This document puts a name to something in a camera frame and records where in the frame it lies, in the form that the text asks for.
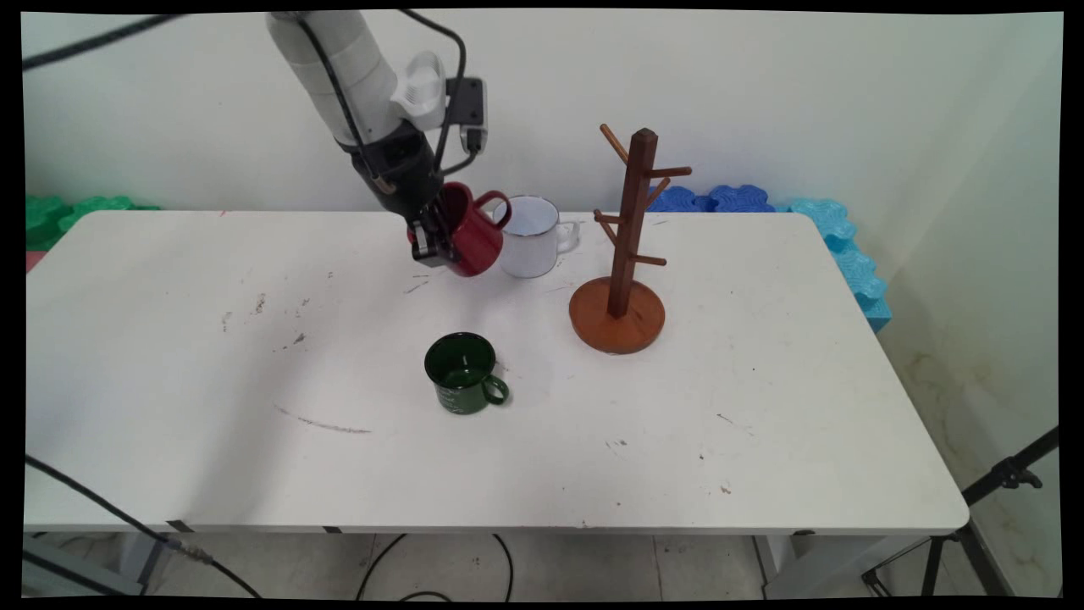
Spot white table leg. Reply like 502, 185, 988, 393
752, 534, 932, 600

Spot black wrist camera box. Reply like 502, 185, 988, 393
445, 77, 489, 157

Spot brown wooden mug tree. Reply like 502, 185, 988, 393
567, 125, 694, 356

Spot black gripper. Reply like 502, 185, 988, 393
339, 125, 464, 269

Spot grey metal table leg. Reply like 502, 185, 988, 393
138, 532, 172, 597

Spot dark green enamel mug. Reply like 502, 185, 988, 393
423, 331, 511, 416

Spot white ribbed camera mount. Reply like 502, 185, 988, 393
390, 50, 449, 133

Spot black cable with grey connector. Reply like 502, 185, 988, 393
25, 454, 265, 600

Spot red enamel mug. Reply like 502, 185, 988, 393
406, 181, 513, 279

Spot thick black camera cable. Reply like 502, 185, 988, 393
396, 9, 480, 177

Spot plain black hanging cable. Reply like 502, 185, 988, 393
24, 547, 128, 597

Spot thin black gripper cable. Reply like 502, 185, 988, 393
290, 13, 399, 194

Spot black floor cable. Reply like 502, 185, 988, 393
355, 533, 516, 603

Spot black tripod stand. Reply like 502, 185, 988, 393
861, 425, 1061, 599

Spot dark blue foam mat tile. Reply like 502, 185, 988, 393
647, 185, 714, 214
708, 184, 777, 214

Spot white enamel mug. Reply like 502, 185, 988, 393
494, 195, 583, 280

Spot light blue foam mat tile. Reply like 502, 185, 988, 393
772, 197, 893, 334

